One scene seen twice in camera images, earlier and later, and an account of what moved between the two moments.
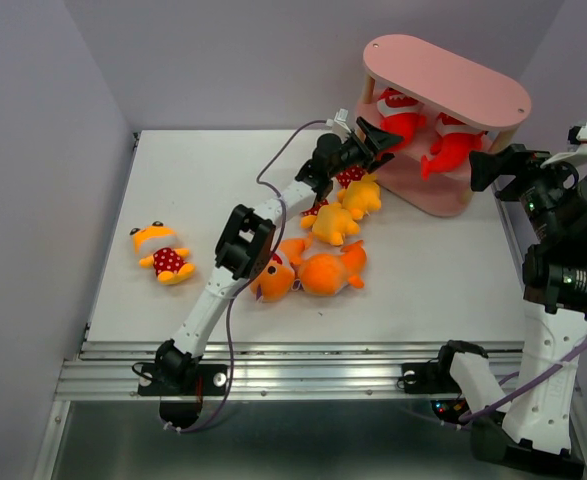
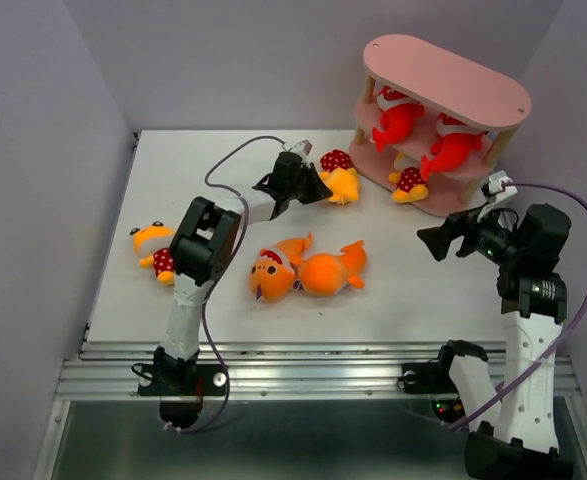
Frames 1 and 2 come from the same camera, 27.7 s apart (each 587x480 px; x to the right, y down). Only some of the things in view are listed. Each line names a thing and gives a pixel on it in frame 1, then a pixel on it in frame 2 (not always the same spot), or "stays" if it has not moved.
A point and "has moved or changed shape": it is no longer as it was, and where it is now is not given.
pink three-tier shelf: (432, 112) stays
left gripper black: (366, 155) to (318, 190)
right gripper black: (517, 160) to (438, 239)
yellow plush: (332, 222) to (412, 185)
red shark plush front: (453, 148) stays
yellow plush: (361, 196) has moved or changed shape
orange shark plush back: (324, 274) stays
